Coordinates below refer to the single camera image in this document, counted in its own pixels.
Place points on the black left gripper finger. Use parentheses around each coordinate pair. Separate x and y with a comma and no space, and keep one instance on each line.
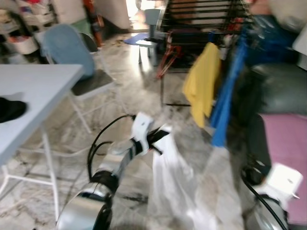
(160,134)

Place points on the white garment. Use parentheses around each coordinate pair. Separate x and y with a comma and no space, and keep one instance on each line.
(168,182)

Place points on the black garment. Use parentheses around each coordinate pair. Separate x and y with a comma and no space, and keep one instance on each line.
(9,110)

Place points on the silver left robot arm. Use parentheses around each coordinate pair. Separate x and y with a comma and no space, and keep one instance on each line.
(91,196)

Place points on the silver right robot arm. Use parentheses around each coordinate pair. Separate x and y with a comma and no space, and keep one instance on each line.
(271,215)

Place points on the yellow printed t-shirt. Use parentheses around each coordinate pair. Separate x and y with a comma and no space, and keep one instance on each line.
(201,81)

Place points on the blue garment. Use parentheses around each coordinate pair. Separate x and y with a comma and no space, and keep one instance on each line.
(225,105)

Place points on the white folding chair grey seat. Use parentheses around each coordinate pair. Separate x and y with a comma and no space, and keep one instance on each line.
(93,84)

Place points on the white child chair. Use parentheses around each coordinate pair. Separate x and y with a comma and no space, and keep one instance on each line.
(146,43)

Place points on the blue floor mat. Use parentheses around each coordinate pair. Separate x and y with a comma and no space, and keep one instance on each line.
(134,39)

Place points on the black metal drying rack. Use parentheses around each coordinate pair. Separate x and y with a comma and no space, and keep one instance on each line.
(192,32)

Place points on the blue towel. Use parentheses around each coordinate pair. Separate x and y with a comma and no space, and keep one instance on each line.
(67,50)

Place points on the pink foam mat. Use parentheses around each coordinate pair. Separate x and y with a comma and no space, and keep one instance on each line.
(288,143)

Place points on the light blue folding table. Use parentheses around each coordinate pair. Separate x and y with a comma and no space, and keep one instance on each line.
(33,91)

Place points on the grey leather sofa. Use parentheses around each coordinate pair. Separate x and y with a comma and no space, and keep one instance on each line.
(283,91)

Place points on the green laundry basket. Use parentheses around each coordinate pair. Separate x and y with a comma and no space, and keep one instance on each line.
(84,26)

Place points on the blue storage crate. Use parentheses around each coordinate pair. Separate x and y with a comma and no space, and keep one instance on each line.
(268,43)

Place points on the white shelf cart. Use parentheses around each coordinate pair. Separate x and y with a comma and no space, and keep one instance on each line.
(24,44)

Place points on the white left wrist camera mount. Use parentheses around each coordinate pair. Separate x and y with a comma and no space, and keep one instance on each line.
(142,127)

